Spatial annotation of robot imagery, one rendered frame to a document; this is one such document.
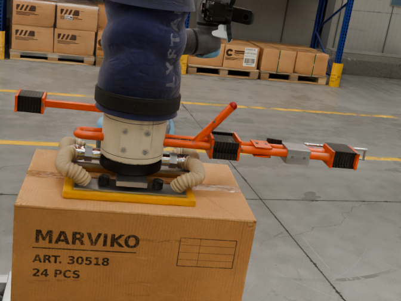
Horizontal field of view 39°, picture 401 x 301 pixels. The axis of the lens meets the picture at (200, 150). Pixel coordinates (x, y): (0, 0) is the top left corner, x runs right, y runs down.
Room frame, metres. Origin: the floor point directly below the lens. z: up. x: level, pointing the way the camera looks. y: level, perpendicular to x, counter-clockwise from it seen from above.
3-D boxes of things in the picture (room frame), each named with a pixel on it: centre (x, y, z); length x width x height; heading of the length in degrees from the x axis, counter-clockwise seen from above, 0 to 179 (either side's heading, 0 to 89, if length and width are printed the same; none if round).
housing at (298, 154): (1.55, -0.27, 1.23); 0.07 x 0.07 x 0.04; 11
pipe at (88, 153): (1.45, 0.19, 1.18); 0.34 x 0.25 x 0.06; 101
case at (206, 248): (1.46, 0.16, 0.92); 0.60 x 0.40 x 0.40; 101
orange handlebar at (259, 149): (1.61, 0.02, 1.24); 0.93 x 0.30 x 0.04; 101
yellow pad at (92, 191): (1.36, 0.17, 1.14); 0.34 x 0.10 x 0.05; 101
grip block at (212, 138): (1.50, -0.06, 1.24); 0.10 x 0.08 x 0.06; 11
